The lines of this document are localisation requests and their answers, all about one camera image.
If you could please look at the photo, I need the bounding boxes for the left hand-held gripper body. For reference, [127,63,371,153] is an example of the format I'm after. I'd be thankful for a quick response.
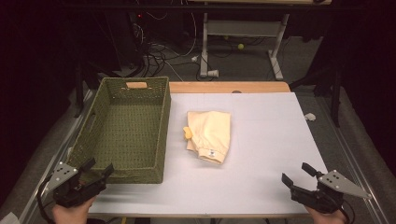
[46,161,107,208]

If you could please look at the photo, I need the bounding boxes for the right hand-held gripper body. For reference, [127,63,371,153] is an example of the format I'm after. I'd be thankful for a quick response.
[290,169,373,215]

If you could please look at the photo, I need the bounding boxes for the green woven basket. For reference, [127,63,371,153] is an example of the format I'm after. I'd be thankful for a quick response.
[65,77,172,185]

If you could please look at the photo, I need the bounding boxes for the cream pants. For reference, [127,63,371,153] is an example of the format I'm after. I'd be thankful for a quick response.
[182,110,232,165]

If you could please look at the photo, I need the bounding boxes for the person's right hand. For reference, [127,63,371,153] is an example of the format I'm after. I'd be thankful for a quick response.
[304,206,348,224]

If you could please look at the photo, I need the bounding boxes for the person's left hand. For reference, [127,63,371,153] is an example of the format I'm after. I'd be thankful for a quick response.
[51,197,97,224]

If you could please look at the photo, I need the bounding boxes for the white table mat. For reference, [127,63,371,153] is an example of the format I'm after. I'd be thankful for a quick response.
[88,91,329,217]

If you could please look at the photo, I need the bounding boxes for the black metal stand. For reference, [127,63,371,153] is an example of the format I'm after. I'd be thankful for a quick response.
[289,60,343,128]
[74,60,101,119]

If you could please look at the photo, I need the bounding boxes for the aluminium rail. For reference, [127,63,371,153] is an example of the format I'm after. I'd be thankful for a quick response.
[18,89,96,224]
[315,94,396,224]

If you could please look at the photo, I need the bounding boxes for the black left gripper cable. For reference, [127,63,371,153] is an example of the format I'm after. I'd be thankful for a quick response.
[36,176,56,224]

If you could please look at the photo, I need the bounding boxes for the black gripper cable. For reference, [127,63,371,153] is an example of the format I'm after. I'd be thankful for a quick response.
[339,199,356,224]
[36,176,56,224]

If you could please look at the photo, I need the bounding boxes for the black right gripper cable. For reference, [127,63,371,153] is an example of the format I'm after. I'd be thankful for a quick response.
[339,199,356,224]

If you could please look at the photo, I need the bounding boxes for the tangle of floor cables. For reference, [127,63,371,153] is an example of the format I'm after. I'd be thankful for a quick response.
[132,11,200,80]

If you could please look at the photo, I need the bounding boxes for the white metal desk frame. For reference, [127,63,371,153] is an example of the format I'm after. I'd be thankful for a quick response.
[199,12,291,81]

